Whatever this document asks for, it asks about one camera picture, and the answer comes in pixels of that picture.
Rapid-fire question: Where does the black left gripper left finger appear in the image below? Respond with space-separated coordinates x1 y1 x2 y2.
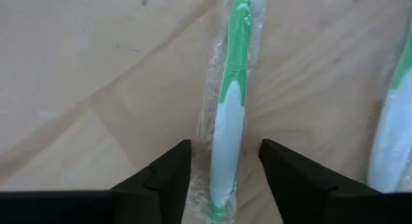
0 139 192 224

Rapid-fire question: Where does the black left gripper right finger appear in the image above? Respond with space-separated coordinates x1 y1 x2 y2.
258 138 412 224

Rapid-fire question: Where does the green toothbrush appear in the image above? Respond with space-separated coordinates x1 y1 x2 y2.
188 0 270 224
366 11 412 194

